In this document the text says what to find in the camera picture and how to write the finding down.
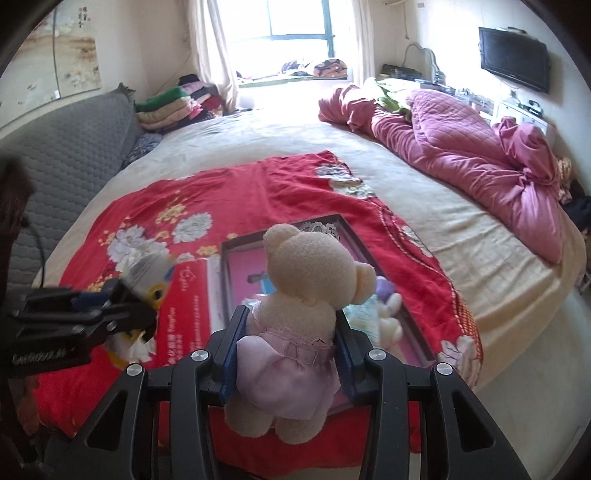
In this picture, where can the white floral cloth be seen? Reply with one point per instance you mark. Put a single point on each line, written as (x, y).
(318, 228)

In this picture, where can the dark cardboard box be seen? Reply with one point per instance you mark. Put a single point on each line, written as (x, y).
(369, 258)

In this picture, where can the black electronic device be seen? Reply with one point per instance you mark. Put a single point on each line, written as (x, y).
(401, 71)

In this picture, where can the pink quilt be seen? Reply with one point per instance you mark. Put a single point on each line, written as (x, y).
(461, 138)

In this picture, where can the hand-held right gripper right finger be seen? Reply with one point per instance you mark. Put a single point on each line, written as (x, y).
(348, 364)

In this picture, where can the black television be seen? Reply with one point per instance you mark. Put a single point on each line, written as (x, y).
(515, 57)

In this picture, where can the small teddy bear purple hat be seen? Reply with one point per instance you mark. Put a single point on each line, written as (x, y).
(385, 300)

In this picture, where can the yellow and white packet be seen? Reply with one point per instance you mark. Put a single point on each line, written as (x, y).
(147, 272)

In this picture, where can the cream teddy bear pink dress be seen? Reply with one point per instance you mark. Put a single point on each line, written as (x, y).
(304, 286)

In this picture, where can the grey quilted headboard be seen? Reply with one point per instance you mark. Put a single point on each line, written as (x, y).
(69, 147)

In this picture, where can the red floral blanket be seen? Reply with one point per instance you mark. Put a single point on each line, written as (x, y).
(184, 194)

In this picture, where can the green cloth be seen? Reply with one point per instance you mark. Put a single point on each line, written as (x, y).
(392, 99)

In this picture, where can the white curtain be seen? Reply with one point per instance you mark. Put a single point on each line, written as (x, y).
(364, 37)
(212, 46)

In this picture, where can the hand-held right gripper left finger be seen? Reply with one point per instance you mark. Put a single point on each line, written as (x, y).
(231, 364)

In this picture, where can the dark patterned pillow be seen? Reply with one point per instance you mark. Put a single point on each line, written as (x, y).
(141, 150)

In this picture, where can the white tissue pack green print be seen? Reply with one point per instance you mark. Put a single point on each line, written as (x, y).
(362, 323)

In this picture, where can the stack of folded clothes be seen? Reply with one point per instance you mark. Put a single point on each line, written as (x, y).
(175, 104)

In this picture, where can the white television cabinet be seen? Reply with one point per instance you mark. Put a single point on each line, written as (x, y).
(512, 113)

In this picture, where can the red box lid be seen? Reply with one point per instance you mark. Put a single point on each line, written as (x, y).
(189, 300)

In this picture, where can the pile of dark clothes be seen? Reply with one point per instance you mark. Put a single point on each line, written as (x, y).
(577, 198)

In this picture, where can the window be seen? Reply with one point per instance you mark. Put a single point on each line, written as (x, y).
(295, 27)

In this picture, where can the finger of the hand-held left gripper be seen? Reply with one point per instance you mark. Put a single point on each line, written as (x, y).
(90, 299)
(134, 318)

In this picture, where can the clothes on windowsill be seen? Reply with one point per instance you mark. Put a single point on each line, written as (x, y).
(323, 68)

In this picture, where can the floral wall poster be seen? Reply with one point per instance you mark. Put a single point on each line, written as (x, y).
(46, 55)

